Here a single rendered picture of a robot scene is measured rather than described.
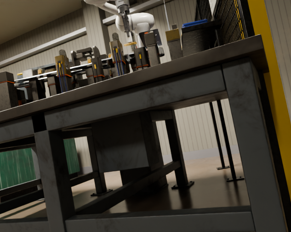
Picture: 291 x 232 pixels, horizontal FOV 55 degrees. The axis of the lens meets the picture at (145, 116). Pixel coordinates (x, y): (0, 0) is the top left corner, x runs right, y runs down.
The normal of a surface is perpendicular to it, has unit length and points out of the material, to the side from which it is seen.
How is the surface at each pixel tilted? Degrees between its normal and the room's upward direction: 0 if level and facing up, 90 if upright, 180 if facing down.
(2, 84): 90
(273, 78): 90
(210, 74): 90
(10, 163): 90
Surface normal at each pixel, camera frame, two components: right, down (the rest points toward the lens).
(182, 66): -0.43, 0.03
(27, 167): 0.89, -0.19
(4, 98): -0.14, -0.04
